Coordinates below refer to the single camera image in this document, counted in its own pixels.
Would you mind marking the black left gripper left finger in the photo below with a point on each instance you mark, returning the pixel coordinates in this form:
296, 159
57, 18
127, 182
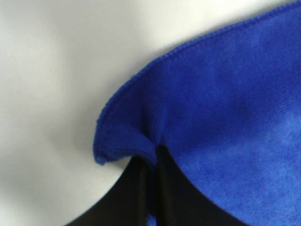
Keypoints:
125, 204

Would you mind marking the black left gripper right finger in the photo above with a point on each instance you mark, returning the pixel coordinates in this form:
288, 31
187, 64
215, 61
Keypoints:
180, 203

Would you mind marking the blue microfibre towel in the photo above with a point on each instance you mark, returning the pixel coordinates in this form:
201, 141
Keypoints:
228, 107

